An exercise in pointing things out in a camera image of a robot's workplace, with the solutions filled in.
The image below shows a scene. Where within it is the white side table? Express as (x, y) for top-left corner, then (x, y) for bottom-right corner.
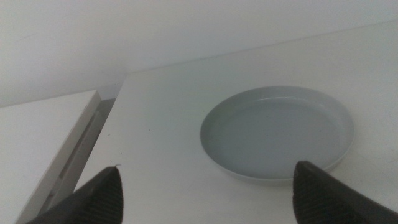
(0, 90), (105, 224)

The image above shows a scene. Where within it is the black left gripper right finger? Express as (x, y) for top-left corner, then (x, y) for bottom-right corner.
(292, 160), (398, 224)

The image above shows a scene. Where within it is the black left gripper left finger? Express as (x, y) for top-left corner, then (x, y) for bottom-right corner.
(26, 166), (124, 224)

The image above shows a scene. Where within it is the grey-blue shallow bowl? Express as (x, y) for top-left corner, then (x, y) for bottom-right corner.
(200, 85), (355, 183)

